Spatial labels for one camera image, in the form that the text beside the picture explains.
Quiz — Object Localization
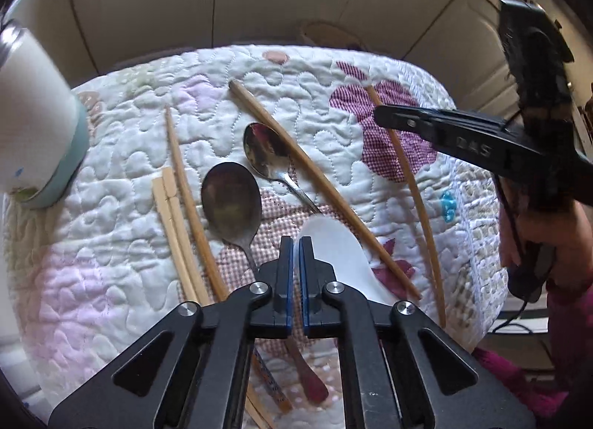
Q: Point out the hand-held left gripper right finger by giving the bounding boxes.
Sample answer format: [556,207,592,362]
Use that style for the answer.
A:
[299,237,534,429]

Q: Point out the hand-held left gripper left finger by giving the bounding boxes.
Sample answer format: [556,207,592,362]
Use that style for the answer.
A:
[49,235,294,429]

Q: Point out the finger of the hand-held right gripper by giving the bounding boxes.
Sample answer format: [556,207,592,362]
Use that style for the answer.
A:
[374,103,511,176]

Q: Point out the white plastic rice paddle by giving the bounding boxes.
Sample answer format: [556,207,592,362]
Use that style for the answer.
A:
[295,216,395,308]

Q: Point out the thin brown wooden chopstick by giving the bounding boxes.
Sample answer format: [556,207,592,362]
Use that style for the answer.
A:
[365,83,447,329]

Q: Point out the patterned chopstick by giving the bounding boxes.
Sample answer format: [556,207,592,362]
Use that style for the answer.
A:
[252,346,294,414]

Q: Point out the large metal spoon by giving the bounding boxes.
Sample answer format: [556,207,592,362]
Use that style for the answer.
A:
[201,162,329,406]

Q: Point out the thick brown wooden chopstick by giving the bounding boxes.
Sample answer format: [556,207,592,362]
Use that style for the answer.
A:
[229,80,421,301]

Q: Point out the light bamboo chopstick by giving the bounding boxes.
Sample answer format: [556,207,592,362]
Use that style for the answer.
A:
[152,178,201,306]
[161,168,212,306]

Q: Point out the small metal spoon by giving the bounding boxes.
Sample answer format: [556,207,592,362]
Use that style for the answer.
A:
[243,122,321,215]

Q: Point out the white utensil holder teal base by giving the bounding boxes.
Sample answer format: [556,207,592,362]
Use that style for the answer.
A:
[0,21,90,210]

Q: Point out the person's right hand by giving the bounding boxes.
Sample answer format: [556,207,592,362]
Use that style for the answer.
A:
[500,179,593,291]

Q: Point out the quilted floral blanket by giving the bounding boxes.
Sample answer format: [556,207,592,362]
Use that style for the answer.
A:
[2,43,510,429]

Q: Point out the person's magenta clothing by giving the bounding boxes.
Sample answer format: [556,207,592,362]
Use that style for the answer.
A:
[473,283,593,429]

